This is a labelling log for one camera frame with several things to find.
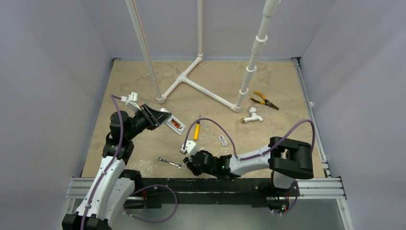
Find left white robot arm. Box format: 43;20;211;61
62;104;172;230

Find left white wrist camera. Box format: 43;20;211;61
121;92;141;113

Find white remote control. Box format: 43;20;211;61
159;107;186;136

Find aluminium rail frame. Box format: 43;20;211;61
60;57;354;230

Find silver open-end wrench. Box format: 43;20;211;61
156;157;184;170

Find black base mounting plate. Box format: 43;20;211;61
124;178;300;210

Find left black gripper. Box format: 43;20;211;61
125;103;170;140

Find red battery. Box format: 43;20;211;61
171;119;180;128

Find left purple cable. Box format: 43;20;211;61
79;94;178;230

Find white PVC pipe frame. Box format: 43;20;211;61
126;0;281;113

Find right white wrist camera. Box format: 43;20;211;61
180;140;199;156

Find white remote battery cover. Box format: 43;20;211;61
218;135;228;147

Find white plastic faucet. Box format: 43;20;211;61
241;106;263;123

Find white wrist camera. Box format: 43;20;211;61
121;92;141;113
180;140;199;156

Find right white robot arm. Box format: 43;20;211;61
180;137;314;195

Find yellow handled screwdriver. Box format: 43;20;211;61
193;121;200;141

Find yellow handled pliers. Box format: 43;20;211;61
249;91;279;111

